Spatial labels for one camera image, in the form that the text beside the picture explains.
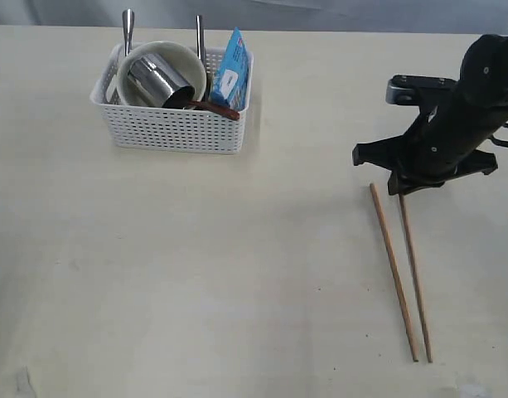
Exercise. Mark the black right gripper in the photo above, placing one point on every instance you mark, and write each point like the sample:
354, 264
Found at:
440, 145

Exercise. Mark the light wooden chopstick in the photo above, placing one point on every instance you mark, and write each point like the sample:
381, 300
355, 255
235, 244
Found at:
395, 272

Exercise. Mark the dark-tipped wooden chopstick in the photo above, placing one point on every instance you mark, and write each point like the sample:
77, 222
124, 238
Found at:
415, 277

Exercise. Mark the blue snack packet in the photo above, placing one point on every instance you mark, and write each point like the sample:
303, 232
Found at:
230, 82

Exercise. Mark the steel cutlery handle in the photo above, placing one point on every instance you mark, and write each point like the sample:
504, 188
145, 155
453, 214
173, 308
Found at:
200, 39
128, 19

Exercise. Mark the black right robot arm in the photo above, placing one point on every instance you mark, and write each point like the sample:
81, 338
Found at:
483, 78

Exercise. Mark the dark red wooden spoon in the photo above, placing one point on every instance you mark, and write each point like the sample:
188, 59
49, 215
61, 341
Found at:
222, 111

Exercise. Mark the cream ceramic bowl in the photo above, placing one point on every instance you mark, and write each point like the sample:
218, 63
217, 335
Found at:
183, 59

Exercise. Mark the shiny stainless steel cup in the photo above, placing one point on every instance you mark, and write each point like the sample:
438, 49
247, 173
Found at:
164, 86

